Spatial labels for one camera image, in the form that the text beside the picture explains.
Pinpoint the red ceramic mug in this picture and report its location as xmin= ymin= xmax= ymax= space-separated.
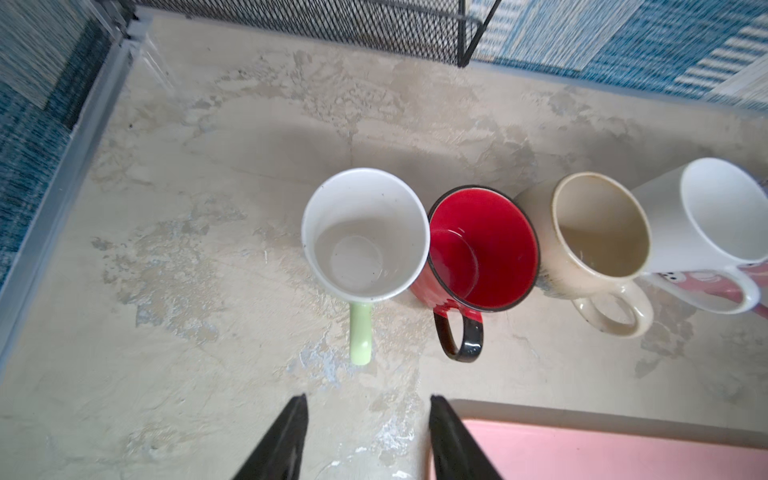
xmin=410 ymin=185 xmax=540 ymax=363

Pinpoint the beige ceramic teapot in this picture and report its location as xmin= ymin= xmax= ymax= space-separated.
xmin=514 ymin=172 xmax=654 ymax=338

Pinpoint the white ceramic mug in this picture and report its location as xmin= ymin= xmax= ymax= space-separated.
xmin=632 ymin=158 xmax=767 ymax=315

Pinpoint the pink ghost mug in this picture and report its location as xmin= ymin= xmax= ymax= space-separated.
xmin=656 ymin=262 xmax=767 ymax=318

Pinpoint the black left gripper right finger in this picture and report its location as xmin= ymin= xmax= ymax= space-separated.
xmin=428 ymin=395 xmax=502 ymax=480

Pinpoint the light green mug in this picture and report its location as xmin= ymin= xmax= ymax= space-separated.
xmin=301 ymin=168 xmax=430 ymax=366

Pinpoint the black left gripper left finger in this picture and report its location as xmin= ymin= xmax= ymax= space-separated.
xmin=233 ymin=394 xmax=309 ymax=480

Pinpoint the pink plastic tray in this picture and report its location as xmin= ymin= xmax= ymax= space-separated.
xmin=463 ymin=420 xmax=767 ymax=479

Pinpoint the black wire shelf rack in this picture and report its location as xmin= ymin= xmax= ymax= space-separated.
xmin=136 ymin=0 xmax=500 ymax=68

